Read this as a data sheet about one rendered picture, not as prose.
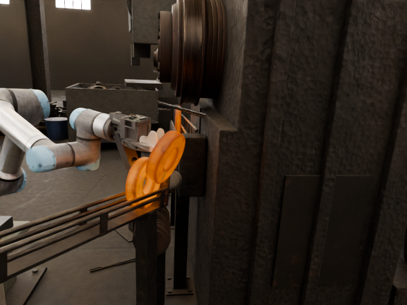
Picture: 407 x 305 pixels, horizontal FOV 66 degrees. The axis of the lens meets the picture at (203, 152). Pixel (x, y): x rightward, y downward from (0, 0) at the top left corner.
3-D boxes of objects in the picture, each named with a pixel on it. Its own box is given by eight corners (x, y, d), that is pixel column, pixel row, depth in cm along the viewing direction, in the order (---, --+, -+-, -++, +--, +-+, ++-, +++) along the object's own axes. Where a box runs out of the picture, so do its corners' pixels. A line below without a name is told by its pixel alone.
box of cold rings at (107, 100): (154, 137, 465) (155, 81, 444) (158, 152, 387) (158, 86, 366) (80, 136, 445) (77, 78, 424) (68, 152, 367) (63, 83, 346)
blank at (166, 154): (191, 136, 95) (181, 131, 96) (172, 132, 80) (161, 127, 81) (170, 181, 97) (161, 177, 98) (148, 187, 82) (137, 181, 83)
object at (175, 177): (181, 189, 110) (183, 172, 109) (166, 195, 102) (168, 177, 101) (167, 185, 113) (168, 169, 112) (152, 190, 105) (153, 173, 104)
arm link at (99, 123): (92, 139, 96) (112, 134, 103) (104, 143, 94) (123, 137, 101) (92, 115, 93) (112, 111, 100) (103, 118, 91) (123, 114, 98)
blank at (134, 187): (151, 214, 99) (142, 212, 100) (166, 169, 104) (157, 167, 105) (128, 202, 85) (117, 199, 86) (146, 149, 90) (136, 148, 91)
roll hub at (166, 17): (169, 80, 149) (171, 17, 141) (171, 85, 122) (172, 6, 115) (157, 80, 148) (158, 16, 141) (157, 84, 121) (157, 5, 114)
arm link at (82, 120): (86, 131, 107) (87, 105, 105) (110, 138, 102) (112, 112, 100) (66, 133, 100) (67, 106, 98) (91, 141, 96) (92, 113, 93)
